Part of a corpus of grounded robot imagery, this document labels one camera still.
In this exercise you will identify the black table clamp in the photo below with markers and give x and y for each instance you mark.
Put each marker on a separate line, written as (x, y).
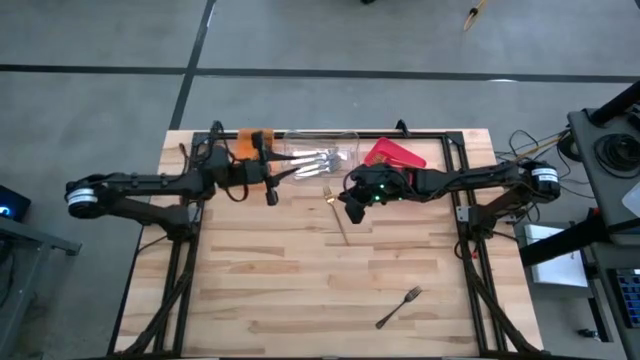
(216, 126)
(401, 127)

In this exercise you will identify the black fork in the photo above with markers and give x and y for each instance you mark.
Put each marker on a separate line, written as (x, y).
(397, 308)

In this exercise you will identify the grey equipment desk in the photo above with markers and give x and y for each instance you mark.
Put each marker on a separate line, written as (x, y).
(590, 150)

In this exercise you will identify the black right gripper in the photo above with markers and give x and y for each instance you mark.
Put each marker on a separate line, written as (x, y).
(385, 185)

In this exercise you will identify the grey metal table frame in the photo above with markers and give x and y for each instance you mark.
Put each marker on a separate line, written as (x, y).
(45, 240)

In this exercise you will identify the black aluminium table frame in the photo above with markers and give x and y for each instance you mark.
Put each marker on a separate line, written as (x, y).
(310, 135)

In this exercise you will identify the black desk support bar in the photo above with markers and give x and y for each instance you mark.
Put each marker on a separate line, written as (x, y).
(550, 252)

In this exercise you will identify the red plastic bin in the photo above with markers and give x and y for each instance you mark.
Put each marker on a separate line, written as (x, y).
(400, 155)

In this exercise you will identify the black computer with blue light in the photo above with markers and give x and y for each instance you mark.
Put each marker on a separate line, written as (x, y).
(12, 202)

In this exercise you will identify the orange plastic bin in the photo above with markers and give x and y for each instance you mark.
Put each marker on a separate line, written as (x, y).
(245, 145)

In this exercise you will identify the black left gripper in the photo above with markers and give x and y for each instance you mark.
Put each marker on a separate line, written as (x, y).
(245, 172)

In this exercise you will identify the black keyboard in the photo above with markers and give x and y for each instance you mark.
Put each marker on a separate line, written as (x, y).
(629, 295)

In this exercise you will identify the clear plastic bin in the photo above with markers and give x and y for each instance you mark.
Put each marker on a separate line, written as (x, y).
(350, 145)

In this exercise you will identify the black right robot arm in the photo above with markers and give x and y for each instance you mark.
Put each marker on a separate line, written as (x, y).
(475, 177)

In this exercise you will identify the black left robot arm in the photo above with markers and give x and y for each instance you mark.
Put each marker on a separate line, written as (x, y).
(150, 182)

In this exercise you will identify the grey metal mounting plate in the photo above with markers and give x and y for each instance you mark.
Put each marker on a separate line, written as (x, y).
(462, 213)

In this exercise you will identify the small black plug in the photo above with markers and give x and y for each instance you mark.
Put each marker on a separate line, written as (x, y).
(587, 334)

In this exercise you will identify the black cylindrical tower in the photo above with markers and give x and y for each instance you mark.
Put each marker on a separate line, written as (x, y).
(615, 105)

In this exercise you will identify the white flat panel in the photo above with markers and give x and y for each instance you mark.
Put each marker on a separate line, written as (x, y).
(560, 270)

